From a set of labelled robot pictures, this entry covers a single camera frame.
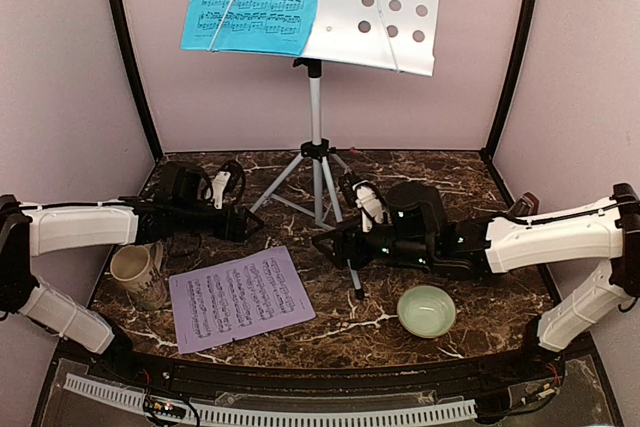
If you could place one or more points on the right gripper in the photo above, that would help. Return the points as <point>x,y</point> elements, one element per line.
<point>343,237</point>

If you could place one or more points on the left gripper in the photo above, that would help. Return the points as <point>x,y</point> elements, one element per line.
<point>237,235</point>

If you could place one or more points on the purple sheet music page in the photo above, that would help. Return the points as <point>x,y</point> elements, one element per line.
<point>235,300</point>

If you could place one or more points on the brown wooden metronome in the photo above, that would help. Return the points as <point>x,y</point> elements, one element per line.
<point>526,205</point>

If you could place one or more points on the grey folding music stand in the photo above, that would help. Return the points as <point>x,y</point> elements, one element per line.
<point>397,35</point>

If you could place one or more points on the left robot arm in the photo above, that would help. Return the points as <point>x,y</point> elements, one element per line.
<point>185,199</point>

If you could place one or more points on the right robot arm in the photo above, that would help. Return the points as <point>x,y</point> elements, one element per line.
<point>408,227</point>

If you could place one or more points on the pale green ceramic bowl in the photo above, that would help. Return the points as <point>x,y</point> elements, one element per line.
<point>426,311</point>

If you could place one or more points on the cream printed mug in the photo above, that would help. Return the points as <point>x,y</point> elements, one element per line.
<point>138,270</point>

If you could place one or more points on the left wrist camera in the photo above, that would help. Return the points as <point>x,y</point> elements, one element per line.
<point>230,176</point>

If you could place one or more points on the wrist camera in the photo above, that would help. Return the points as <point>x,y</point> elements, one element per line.
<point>366,197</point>
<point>230,176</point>

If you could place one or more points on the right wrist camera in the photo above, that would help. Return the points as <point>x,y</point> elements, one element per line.
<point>366,197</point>

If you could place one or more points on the grey slotted cable duct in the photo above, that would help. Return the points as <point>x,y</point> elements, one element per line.
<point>243,410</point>

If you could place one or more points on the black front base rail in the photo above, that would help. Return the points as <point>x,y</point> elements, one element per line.
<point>487,377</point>

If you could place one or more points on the left black frame post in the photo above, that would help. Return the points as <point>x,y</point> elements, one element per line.
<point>121,27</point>

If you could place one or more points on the black frame post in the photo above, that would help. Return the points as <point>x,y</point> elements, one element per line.
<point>521,37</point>
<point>121,27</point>

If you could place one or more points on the right black frame post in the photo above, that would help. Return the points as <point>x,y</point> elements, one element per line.
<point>521,37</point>

